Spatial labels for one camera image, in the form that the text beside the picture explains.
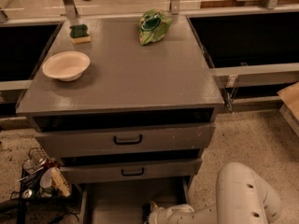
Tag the grey drawer cabinet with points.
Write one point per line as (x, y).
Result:
(128, 86)

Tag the brown cardboard box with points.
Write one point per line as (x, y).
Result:
(290, 98)

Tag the green chip bag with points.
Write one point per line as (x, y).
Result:
(153, 26)

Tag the white paper bowl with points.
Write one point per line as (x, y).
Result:
(66, 66)

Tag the green yellow sponge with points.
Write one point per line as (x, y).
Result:
(79, 34)

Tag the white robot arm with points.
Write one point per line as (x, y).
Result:
(242, 197)

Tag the grey top drawer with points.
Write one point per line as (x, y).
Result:
(125, 141)

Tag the white cup in rack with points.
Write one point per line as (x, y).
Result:
(46, 178)

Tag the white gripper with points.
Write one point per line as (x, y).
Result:
(161, 215)

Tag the grey middle drawer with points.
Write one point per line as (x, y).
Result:
(131, 171)

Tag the grey open bottom drawer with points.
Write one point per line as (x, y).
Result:
(121, 202)

